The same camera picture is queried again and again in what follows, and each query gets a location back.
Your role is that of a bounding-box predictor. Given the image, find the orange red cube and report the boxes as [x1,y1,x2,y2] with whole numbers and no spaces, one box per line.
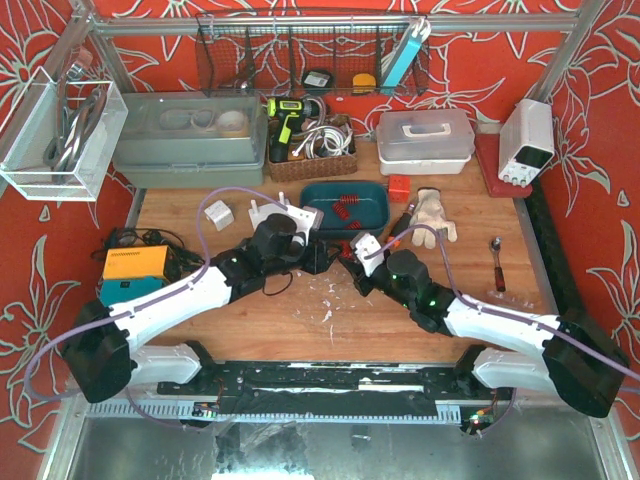
[387,175,411,203]

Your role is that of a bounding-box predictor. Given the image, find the clear acrylic wall bin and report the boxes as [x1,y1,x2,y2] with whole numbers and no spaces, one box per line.
[1,68,128,202]

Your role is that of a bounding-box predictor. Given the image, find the white peg base plate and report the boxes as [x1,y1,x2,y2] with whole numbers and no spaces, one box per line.
[248,192,299,230]

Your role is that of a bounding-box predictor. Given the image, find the grey plastic toolbox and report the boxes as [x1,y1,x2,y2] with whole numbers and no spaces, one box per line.
[113,92,268,189]

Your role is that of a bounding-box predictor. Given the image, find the white plastic storage box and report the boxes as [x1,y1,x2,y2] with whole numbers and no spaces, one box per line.
[376,109,475,176]

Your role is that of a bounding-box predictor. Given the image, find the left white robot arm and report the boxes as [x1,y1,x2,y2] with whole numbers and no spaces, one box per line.
[62,207,331,403]

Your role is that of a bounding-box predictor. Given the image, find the teal plastic tray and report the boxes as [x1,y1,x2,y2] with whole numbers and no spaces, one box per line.
[299,181,390,240]

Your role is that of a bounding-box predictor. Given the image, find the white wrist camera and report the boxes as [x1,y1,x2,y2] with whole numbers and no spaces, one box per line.
[287,205,324,246]
[350,232,384,277]

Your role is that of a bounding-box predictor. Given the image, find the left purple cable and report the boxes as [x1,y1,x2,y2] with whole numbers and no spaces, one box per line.
[23,186,291,431]

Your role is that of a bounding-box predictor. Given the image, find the black cable tangle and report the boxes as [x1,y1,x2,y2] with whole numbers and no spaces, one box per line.
[90,227,206,266]

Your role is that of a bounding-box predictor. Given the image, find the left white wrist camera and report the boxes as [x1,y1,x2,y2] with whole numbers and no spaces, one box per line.
[287,205,324,246]

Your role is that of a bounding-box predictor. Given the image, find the red handled ratchet wrench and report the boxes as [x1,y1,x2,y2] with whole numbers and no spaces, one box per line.
[489,237,506,292]

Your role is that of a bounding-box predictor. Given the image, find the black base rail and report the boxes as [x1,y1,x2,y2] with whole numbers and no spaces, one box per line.
[156,361,491,419]

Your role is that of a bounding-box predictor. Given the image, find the light blue book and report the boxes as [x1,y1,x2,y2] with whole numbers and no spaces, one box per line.
[380,36,422,95]

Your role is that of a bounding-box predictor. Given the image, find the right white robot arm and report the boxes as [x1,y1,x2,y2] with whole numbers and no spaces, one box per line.
[342,250,629,418]

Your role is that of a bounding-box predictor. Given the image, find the green yellow cordless drill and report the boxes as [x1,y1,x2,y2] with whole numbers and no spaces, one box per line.
[267,97,320,163]

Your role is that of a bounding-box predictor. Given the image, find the white work glove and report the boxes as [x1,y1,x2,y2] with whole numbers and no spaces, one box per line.
[410,188,458,249]

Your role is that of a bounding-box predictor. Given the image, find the orange and teal device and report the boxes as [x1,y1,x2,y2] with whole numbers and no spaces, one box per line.
[99,245,181,306]

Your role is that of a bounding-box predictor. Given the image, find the red coil spring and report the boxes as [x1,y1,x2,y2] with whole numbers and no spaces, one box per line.
[339,194,360,206]
[340,241,353,258]
[332,202,350,221]
[345,220,362,231]

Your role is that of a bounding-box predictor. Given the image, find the white coiled cables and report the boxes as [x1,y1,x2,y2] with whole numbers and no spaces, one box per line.
[294,124,355,160]

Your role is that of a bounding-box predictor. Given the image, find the wicker basket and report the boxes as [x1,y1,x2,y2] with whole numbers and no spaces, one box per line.
[265,114,358,182]

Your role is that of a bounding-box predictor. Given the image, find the white power supply unit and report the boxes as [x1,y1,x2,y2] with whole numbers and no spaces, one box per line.
[498,99,555,188]

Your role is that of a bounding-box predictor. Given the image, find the black wire mesh shelf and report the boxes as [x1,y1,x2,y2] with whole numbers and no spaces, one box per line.
[195,7,429,96]

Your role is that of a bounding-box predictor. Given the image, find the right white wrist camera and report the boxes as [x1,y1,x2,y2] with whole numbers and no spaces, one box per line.
[350,232,384,277]

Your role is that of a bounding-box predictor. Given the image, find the grey cables in bin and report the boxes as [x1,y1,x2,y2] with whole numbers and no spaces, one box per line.
[43,74,109,184]

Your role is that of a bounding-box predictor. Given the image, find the small white cube box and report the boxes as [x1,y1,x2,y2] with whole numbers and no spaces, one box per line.
[204,200,235,231]

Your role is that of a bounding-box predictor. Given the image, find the orange handled screwdriver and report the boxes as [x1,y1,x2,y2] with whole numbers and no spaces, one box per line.
[387,200,416,248]

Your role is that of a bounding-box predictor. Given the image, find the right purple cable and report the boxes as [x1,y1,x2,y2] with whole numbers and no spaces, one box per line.
[364,223,640,436]

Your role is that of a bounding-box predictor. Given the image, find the red book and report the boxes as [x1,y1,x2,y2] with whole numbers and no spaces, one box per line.
[473,133,534,199]

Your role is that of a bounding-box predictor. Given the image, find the purple cable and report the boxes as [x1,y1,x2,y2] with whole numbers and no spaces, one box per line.
[23,186,291,431]
[364,223,640,436]

